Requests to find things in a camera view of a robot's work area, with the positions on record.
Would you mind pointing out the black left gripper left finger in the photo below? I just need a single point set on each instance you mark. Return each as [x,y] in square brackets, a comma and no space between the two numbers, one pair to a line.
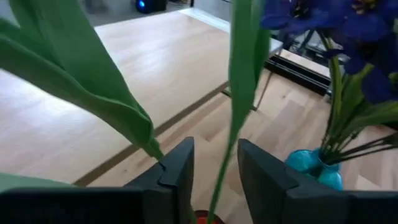
[124,205]

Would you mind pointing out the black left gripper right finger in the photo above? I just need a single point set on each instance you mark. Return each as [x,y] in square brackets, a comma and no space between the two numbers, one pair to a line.
[311,205]

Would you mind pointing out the teal glass vase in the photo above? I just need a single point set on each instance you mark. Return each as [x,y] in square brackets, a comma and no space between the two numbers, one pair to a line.
[311,168]

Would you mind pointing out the red glass vase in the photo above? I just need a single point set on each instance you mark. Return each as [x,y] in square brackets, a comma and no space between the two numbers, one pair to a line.
[202,219]

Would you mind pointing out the orange artificial tulip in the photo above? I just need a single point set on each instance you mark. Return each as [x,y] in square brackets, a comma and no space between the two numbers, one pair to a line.
[93,93]

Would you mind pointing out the purple artificial flower bunch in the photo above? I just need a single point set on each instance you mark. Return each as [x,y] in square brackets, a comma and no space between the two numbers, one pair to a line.
[367,28]

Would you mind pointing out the black computer box with light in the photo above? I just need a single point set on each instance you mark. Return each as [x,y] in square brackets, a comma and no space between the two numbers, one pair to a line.
[149,5]

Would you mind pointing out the black metal table frame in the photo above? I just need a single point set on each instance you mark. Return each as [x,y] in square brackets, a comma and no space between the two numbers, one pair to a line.
[298,74]

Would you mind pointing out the wooden shelf black metal frame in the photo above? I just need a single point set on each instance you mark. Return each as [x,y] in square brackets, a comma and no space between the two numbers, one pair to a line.
[174,62]

